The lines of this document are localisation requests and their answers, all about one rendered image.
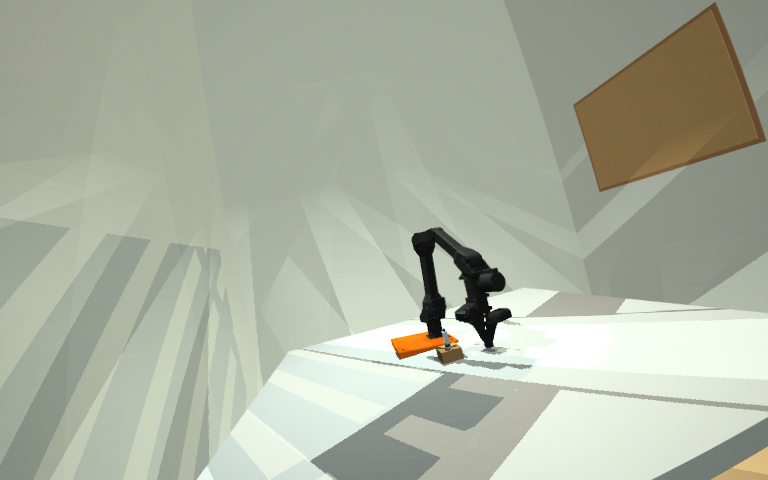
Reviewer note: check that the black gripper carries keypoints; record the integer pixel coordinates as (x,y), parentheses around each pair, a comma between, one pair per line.
(492,318)

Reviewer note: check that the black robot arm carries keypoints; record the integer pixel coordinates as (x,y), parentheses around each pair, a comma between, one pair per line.
(476,274)

